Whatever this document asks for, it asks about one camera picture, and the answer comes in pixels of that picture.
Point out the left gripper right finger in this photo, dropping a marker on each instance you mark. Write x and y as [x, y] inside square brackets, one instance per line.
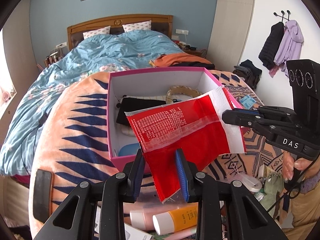
[182, 172]

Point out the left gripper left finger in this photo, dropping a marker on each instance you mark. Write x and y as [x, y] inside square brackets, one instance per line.
[138, 173]

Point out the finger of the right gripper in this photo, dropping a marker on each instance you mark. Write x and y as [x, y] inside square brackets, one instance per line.
[240, 121]
[238, 111]

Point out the blue bottle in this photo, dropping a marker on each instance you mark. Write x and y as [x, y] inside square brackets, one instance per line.
[129, 149]

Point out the red snack bag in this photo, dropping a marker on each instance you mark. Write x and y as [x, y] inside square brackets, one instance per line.
[195, 126]

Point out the person right hand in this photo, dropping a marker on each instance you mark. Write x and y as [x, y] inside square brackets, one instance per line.
[289, 164]

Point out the blue sachet packet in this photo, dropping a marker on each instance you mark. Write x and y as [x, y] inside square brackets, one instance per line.
[247, 102]

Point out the orange tube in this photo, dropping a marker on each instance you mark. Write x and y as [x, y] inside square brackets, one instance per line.
[176, 220]

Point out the green plush toy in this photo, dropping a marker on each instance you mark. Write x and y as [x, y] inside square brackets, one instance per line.
[273, 187]

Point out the black velvet pouch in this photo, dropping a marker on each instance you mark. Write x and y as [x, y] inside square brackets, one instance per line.
[129, 104]

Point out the plaid beige headband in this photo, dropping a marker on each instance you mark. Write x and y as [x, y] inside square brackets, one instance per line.
[180, 90]

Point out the white tape roll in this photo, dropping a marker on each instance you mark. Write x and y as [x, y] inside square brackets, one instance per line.
[252, 184]

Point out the black jacket hanging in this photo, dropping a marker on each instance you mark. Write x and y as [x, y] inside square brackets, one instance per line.
[271, 45]

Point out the lilac hoodie hanging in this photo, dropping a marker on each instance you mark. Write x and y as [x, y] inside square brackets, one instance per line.
[289, 49]

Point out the pink cardboard box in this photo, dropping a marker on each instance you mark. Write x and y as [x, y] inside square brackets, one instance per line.
[141, 89]

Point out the orange cloth on bed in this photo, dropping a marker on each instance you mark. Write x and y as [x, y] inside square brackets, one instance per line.
[167, 60]

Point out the wooden bed headboard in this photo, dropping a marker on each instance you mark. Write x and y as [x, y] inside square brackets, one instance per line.
[160, 23]

